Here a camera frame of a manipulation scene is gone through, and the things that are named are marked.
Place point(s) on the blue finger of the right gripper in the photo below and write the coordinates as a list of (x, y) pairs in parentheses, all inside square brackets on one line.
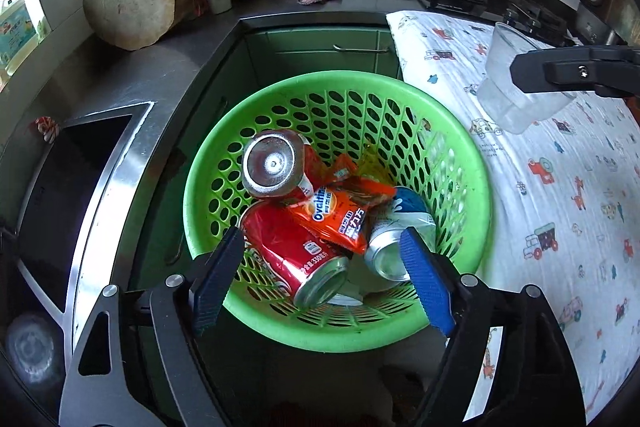
[(552, 70)]

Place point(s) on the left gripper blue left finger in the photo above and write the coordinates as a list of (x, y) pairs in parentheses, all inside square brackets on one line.
[(214, 278)]

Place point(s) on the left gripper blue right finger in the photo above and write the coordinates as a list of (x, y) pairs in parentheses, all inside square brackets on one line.
[(428, 281)]

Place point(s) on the blue white crushed can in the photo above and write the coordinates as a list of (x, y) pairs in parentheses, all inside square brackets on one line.
[(400, 231)]

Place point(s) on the red cola can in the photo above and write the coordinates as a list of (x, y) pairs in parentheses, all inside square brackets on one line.
[(310, 270)]

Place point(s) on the orange Ovaltine snack packet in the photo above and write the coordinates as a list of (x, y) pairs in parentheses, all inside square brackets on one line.
[(338, 213)]

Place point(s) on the white paper cup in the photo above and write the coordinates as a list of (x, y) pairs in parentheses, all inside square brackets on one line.
[(360, 282)]

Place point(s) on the green perforated plastic trash basket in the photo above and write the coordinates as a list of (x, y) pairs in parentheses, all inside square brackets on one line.
[(423, 147)]

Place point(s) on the black rice cooker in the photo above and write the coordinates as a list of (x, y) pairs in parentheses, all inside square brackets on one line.
[(591, 26)]

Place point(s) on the white cartoon-print tablecloth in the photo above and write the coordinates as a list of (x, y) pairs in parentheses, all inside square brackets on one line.
[(566, 191)]

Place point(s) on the stainless steel sink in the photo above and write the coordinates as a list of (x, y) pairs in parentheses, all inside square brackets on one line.
[(52, 234)]

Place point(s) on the small red sink ornament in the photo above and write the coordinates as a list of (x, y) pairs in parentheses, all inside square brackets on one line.
[(48, 128)]

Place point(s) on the detergent jug on windowsill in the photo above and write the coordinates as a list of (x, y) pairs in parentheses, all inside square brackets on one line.
[(18, 35)]

